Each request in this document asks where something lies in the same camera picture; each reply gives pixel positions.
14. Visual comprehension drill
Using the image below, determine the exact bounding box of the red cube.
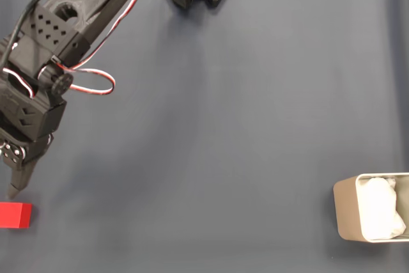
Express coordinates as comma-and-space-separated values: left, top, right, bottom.
0, 201, 33, 229

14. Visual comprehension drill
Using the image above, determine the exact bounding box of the beige box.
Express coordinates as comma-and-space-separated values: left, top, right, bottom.
332, 172, 409, 244

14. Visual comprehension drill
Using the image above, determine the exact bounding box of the dark grey table mat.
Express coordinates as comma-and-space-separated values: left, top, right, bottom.
0, 0, 409, 273

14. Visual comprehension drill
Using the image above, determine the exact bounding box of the white and red servo cable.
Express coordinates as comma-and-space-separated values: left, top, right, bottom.
37, 0, 155, 97

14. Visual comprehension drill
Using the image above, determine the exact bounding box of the black camera cable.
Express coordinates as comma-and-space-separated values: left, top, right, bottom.
0, 0, 56, 66

